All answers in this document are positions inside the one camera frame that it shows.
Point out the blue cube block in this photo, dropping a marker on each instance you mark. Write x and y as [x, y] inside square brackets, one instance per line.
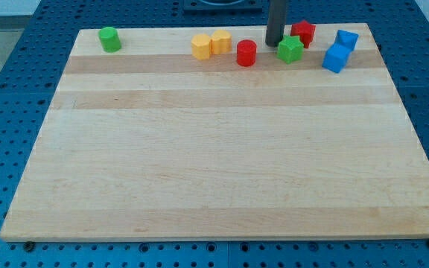
[336, 58]

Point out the green star block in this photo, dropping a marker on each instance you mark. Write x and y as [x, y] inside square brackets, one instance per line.
[290, 49]

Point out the green cylinder block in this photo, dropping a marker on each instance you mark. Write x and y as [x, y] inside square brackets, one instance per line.
[109, 39]

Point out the red cylinder block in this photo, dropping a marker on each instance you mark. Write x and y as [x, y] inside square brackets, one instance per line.
[246, 53]

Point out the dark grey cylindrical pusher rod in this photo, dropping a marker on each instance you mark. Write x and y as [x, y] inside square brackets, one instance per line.
[277, 14]

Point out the yellow hexagon block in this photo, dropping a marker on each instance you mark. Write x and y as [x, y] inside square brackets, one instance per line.
[201, 46]

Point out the yellow heart block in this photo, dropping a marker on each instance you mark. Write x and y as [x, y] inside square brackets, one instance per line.
[221, 42]

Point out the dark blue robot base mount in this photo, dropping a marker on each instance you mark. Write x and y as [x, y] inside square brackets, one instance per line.
[222, 5]

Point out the red star block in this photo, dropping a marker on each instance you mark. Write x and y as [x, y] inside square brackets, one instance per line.
[305, 31]

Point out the light wooden board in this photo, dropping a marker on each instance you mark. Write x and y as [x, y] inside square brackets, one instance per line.
[150, 144]

